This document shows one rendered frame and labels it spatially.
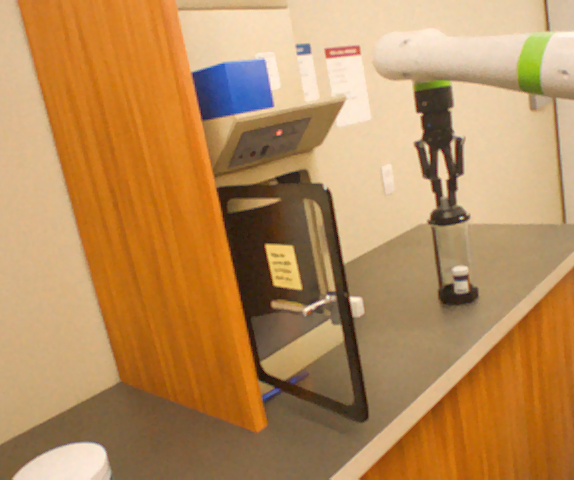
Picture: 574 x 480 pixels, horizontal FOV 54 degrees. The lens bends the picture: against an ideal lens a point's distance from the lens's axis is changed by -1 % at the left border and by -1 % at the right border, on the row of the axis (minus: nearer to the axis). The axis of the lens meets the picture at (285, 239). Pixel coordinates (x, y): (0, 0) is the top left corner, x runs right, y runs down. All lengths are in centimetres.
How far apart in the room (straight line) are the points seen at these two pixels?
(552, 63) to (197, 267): 72
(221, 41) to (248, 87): 16
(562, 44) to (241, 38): 59
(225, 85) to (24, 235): 61
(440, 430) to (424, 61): 77
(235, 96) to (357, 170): 119
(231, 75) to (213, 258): 31
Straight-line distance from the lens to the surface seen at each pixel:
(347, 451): 102
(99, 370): 150
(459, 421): 136
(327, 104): 118
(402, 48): 131
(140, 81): 105
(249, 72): 105
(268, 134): 110
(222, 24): 118
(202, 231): 100
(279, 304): 93
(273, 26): 127
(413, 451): 121
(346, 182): 209
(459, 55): 124
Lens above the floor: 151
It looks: 13 degrees down
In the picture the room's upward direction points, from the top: 11 degrees counter-clockwise
